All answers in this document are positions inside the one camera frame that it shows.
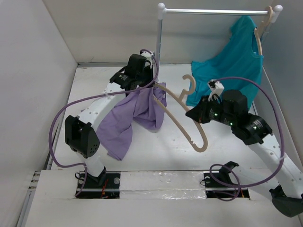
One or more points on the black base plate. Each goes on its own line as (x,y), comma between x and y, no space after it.
(108,187)
(213,189)

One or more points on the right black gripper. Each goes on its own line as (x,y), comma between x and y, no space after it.
(199,113)

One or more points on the purple t shirt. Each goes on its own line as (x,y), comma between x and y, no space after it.
(115,131)

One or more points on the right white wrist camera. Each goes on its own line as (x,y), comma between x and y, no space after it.
(216,88)

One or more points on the wooden hanger with teal shirt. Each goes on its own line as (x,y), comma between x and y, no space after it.
(259,31)

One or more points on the teal t shirt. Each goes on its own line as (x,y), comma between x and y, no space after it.
(239,58)

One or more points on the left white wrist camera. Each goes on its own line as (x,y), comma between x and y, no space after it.
(149,58)

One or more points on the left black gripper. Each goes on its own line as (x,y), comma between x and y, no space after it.
(151,82)

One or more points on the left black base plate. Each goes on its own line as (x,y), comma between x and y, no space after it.
(108,187)

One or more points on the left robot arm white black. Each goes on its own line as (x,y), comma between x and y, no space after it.
(81,130)

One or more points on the white metal clothes rack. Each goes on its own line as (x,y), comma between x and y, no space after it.
(162,10)

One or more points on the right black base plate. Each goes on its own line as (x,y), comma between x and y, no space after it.
(213,189)

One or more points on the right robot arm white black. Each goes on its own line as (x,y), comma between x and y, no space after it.
(285,185)

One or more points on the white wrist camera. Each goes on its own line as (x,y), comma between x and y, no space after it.
(216,88)
(149,58)

